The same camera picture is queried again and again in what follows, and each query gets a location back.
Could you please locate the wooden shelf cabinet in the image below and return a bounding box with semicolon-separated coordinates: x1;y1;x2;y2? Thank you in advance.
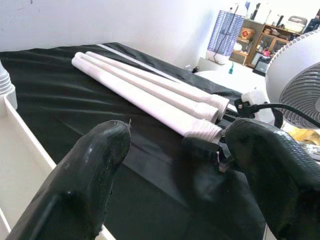
229;18;307;69

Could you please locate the white pedestal fan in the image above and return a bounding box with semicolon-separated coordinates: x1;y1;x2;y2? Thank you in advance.
264;31;320;131

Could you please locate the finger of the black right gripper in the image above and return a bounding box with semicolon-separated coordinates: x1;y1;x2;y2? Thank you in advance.
181;136;227;174

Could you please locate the white plastic table leg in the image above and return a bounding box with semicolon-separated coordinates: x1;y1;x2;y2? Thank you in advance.
84;50;230;112
71;55;224;140
0;61;18;118
74;51;221;123

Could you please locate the tan crumpled bag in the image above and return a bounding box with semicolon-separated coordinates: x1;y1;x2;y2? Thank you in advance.
287;126;320;146

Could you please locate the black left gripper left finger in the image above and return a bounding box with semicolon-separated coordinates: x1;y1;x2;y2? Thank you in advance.
4;119;132;240

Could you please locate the white plastic children table top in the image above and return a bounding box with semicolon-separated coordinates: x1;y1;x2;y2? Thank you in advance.
0;94;116;240

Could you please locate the white rice cooker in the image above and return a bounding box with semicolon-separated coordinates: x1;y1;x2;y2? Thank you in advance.
286;15;308;33

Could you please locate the small black box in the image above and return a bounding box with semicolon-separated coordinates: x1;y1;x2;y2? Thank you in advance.
253;56;272;77

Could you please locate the blue striped white appliance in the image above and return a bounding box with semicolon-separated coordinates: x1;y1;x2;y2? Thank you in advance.
206;9;246;65

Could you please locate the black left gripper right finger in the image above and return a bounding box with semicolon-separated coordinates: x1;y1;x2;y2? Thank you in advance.
223;117;320;240

